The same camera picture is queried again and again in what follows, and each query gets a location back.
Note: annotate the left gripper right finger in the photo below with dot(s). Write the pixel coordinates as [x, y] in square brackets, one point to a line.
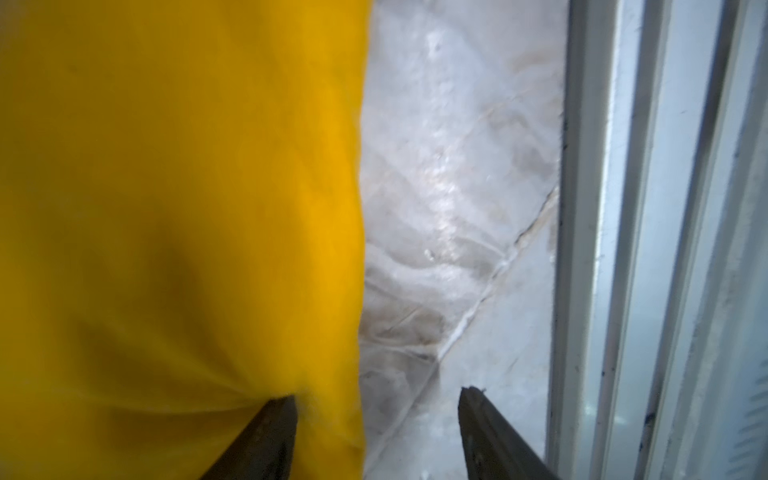
[493, 449]

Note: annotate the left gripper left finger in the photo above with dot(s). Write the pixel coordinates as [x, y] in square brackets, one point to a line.
[264, 449]

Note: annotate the yellow t-shirt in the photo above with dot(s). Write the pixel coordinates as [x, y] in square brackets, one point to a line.
[182, 236]

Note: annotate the aluminium mounting rail frame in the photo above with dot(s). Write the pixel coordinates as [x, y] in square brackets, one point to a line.
[659, 350]

